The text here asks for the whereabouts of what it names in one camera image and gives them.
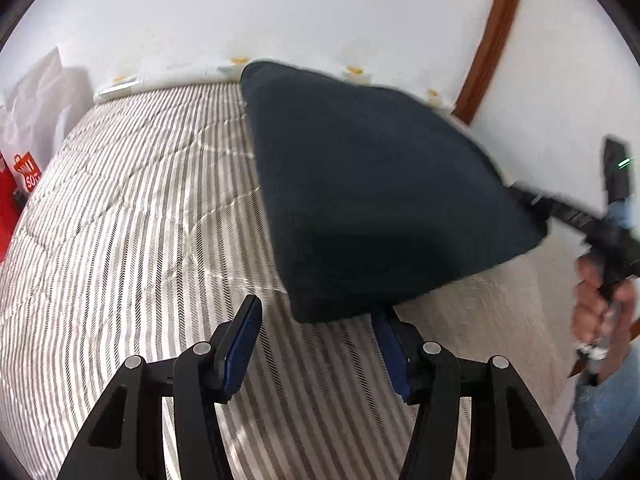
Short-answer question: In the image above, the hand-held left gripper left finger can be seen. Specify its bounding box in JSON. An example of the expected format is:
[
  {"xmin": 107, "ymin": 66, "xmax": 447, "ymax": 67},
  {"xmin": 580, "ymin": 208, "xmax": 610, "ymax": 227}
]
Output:
[{"xmin": 56, "ymin": 296, "xmax": 263, "ymax": 480}]

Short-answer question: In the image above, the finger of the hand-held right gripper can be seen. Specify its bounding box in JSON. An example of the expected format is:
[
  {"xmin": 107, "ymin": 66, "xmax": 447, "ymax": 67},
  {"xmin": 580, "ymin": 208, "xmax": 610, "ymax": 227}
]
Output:
[{"xmin": 507, "ymin": 182, "xmax": 603, "ymax": 235}]

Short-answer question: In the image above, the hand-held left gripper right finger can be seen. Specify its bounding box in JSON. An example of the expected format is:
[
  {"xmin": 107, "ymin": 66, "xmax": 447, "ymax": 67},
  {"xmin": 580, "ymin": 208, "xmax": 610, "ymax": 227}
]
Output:
[{"xmin": 372, "ymin": 307, "xmax": 576, "ymax": 480}]

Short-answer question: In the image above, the black sweater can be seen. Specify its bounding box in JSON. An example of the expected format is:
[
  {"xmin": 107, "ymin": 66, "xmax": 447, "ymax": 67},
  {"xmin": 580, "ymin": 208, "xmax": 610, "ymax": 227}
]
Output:
[{"xmin": 240, "ymin": 60, "xmax": 549, "ymax": 325}]

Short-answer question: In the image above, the person's right hand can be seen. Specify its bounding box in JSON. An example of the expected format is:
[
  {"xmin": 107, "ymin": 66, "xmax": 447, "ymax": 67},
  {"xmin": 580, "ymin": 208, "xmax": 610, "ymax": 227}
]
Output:
[{"xmin": 571, "ymin": 254, "xmax": 640, "ymax": 376}]

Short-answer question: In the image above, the striped bedspread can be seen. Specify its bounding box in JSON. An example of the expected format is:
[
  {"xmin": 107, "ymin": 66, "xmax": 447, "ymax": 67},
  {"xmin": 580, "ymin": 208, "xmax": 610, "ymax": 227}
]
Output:
[{"xmin": 0, "ymin": 82, "xmax": 576, "ymax": 480}]

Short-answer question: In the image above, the red shopping bag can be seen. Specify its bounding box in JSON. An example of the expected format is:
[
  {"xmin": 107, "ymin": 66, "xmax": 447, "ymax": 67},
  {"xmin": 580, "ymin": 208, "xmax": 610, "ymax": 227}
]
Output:
[{"xmin": 0, "ymin": 147, "xmax": 45, "ymax": 267}]

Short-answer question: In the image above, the white patterned pillow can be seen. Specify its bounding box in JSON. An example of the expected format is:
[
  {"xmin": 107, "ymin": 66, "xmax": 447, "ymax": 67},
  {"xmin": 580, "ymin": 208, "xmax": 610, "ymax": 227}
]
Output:
[{"xmin": 95, "ymin": 52, "xmax": 457, "ymax": 117}]

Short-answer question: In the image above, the white plastic bag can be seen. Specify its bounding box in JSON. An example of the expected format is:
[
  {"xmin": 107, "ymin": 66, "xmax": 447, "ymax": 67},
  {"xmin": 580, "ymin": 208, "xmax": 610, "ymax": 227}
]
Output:
[{"xmin": 0, "ymin": 46, "xmax": 94, "ymax": 161}]

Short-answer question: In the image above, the brown wooden door frame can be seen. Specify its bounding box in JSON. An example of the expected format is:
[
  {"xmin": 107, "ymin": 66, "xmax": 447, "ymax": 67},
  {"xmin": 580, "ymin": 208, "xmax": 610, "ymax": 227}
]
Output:
[{"xmin": 452, "ymin": 0, "xmax": 527, "ymax": 127}]

